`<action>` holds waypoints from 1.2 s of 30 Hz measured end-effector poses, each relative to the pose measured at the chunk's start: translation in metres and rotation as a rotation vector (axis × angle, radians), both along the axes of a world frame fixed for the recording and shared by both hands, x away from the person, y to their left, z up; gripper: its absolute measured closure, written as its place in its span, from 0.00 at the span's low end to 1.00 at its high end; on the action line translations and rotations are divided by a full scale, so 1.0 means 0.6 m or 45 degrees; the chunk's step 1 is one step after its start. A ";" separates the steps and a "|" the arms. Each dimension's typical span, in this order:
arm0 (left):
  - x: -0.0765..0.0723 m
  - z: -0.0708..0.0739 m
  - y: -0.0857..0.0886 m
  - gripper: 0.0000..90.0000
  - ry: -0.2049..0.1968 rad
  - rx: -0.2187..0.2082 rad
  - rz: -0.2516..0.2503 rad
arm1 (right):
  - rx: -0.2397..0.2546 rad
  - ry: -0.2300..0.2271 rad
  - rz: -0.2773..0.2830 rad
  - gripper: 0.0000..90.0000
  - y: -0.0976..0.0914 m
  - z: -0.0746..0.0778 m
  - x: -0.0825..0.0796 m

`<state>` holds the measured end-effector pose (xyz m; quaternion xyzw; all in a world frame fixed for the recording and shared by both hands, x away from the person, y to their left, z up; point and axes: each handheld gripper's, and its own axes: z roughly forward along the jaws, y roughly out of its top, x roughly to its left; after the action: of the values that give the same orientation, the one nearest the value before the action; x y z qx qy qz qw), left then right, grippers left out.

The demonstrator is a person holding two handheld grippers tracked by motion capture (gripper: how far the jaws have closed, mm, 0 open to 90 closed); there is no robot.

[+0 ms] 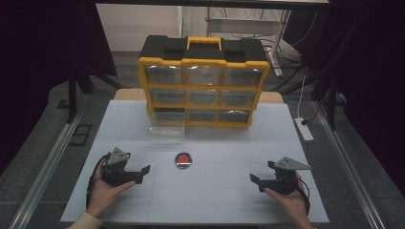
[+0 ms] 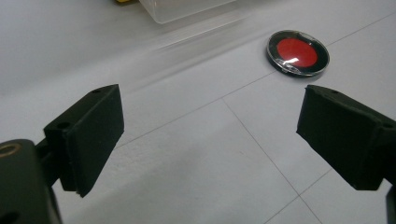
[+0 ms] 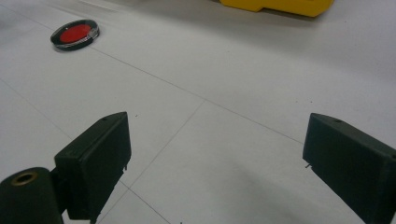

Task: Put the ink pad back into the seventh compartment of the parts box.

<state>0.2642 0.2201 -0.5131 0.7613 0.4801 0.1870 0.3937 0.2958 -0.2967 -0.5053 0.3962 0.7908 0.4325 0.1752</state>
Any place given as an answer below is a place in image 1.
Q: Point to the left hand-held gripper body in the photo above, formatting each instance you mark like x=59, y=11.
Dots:
x=115, y=171

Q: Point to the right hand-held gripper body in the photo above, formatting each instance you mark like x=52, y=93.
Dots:
x=286, y=178

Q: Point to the person's left hand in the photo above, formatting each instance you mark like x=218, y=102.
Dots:
x=103, y=194

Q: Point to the person's right hand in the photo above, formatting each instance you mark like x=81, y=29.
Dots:
x=291, y=203

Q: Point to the round red black-rimmed lid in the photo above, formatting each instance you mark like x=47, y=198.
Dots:
x=183, y=159

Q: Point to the clear plastic drawer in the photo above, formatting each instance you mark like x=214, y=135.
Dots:
x=168, y=126

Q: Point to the black floor socket cover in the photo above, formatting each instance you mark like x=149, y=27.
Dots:
x=80, y=135
x=63, y=104

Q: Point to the white power strip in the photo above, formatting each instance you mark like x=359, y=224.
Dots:
x=303, y=129

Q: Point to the wooden table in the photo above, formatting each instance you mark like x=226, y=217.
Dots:
x=129, y=94

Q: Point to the black metal stand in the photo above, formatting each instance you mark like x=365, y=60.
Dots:
x=331, y=101
x=72, y=95

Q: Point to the yellow black drawer organizer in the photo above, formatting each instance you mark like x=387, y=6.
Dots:
x=203, y=86

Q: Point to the dark curtain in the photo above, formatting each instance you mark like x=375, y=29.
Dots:
x=372, y=79
x=38, y=63

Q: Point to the aluminium rail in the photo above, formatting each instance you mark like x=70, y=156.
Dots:
x=44, y=171
x=350, y=171

